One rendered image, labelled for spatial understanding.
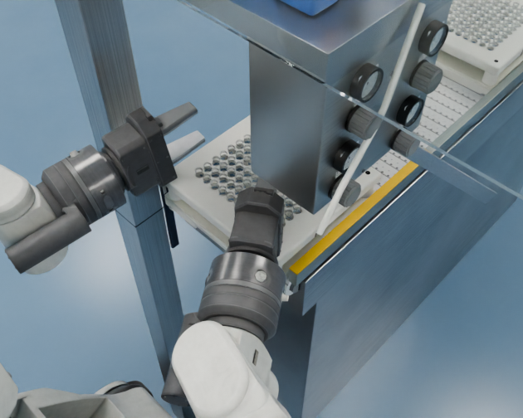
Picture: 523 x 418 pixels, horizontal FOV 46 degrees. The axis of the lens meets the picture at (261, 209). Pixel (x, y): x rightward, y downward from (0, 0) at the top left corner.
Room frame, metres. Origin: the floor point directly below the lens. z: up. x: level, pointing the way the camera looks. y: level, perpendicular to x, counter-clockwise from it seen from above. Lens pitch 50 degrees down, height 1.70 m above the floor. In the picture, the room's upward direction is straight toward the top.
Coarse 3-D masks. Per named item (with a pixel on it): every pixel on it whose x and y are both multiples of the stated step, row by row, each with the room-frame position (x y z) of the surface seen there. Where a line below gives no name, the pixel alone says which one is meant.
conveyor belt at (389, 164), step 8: (424, 144) 0.79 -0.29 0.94; (392, 152) 0.77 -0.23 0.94; (384, 160) 0.75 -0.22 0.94; (392, 160) 0.75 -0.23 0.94; (400, 160) 0.75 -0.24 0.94; (408, 160) 0.75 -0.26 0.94; (376, 168) 0.73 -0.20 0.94; (384, 168) 0.73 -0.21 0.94; (392, 168) 0.73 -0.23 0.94; (400, 168) 0.73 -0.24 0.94; (384, 176) 0.71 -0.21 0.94; (392, 176) 0.71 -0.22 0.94; (376, 184) 0.70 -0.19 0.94; (288, 280) 0.51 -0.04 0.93; (288, 288) 0.50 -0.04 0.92
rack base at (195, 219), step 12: (168, 192) 0.66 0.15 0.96; (168, 204) 0.65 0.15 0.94; (180, 204) 0.63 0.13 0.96; (360, 204) 0.63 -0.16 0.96; (192, 216) 0.61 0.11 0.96; (204, 228) 0.58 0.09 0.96; (216, 228) 0.58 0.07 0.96; (216, 240) 0.57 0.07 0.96; (312, 240) 0.56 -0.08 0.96; (300, 252) 0.54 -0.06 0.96; (288, 264) 0.52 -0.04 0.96; (288, 276) 0.50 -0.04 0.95
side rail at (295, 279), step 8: (432, 152) 0.74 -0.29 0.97; (416, 168) 0.70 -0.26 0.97; (424, 168) 0.72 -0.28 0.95; (408, 176) 0.69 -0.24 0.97; (416, 176) 0.71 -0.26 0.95; (400, 184) 0.67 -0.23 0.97; (392, 192) 0.65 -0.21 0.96; (384, 200) 0.64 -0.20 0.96; (376, 208) 0.62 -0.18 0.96; (368, 216) 0.61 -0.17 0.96; (360, 224) 0.60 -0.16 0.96; (352, 232) 0.58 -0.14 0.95; (336, 240) 0.55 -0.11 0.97; (344, 240) 0.57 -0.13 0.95; (328, 248) 0.54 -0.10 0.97; (336, 248) 0.55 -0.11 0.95; (320, 256) 0.53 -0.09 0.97; (328, 256) 0.54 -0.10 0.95; (312, 264) 0.51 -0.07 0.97; (320, 264) 0.53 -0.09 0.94; (304, 272) 0.50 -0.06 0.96; (296, 280) 0.49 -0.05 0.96
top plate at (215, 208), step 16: (240, 128) 0.76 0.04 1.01; (208, 144) 0.72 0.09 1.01; (224, 144) 0.72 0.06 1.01; (192, 160) 0.68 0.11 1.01; (208, 160) 0.68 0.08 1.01; (240, 160) 0.68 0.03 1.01; (192, 176) 0.65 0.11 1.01; (368, 176) 0.65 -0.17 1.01; (176, 192) 0.63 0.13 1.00; (192, 192) 0.62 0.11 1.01; (208, 192) 0.61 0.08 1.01; (208, 208) 0.58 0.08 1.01; (224, 208) 0.58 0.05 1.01; (288, 208) 0.58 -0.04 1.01; (336, 208) 0.58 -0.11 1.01; (224, 224) 0.55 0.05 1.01; (288, 224) 0.55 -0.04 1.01; (304, 224) 0.55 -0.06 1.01; (288, 240) 0.52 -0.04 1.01; (304, 240) 0.53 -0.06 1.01; (288, 256) 0.50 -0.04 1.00
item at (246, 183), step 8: (248, 144) 0.71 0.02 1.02; (240, 152) 0.70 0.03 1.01; (248, 152) 0.70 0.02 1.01; (232, 160) 0.68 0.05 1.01; (248, 160) 0.68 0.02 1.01; (216, 168) 0.66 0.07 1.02; (224, 168) 0.66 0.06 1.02; (232, 168) 0.66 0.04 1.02; (240, 168) 0.66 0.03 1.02; (248, 168) 0.66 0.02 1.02; (216, 176) 0.65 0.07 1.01; (224, 176) 0.65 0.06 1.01; (232, 176) 0.65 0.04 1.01; (240, 176) 0.65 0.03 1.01; (248, 176) 0.65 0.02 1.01; (256, 176) 0.65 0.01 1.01; (232, 184) 0.62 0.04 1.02; (248, 184) 0.62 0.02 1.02; (280, 192) 0.61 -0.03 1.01; (288, 200) 0.60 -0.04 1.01
